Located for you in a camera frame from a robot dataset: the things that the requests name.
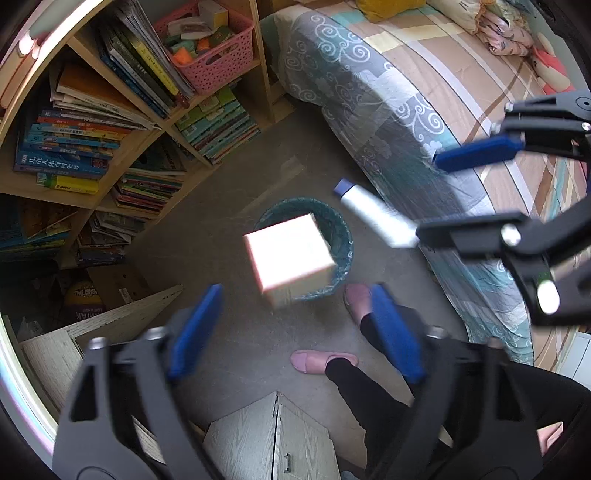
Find yellow pillow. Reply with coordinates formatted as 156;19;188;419
355;0;428;23

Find cardboard box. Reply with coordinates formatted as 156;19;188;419
85;264;153;311

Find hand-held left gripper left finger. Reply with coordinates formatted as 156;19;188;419
53;282;227;480

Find dark teal waste bin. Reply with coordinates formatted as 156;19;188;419
253;198;354;303

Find pile of grey magazines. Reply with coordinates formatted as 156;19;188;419
76;212;146;266

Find stack of green picture books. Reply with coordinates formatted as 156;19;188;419
175;87;262;165

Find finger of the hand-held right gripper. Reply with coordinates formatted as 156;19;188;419
414;191;591;327
433;89;591;174

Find row of dark-spined books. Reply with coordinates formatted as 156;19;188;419
111;141;188;217

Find row of blue-spined books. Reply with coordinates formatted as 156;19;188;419
13;62;160;195

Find bed with patterned sheet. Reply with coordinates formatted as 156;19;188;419
261;0;591;370

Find pile of small toys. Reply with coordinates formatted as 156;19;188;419
164;0;232;60

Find white pillow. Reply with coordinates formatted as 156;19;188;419
427;0;488;34

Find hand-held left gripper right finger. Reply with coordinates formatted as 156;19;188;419
369;282;544;480

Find white wood-grain cabinet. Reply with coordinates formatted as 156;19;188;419
203;391;342;480

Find pink slipper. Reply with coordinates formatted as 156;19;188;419
290;349;361;376
344;283;374;329

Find pink plastic basket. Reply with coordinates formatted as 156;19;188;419
152;0;257;95

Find wooden bookshelf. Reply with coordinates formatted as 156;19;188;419
0;0;296;273

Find leaning thin books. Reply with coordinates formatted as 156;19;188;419
95;0;197;118

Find pink floral cloth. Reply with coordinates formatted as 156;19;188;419
478;7;532;57

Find white tube with blue cap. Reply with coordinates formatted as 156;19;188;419
333;179;419;250

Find orange printed bag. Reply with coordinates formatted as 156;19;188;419
64;281;105;324

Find white cube box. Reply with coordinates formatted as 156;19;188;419
243;213;337;309

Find pile of large flat books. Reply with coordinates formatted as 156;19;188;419
0;194;79;261

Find white wood-grain panel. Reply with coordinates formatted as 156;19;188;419
21;285;184;462

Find person's black trouser leg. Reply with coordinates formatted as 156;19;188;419
324;357;462;480
359;311;591;480

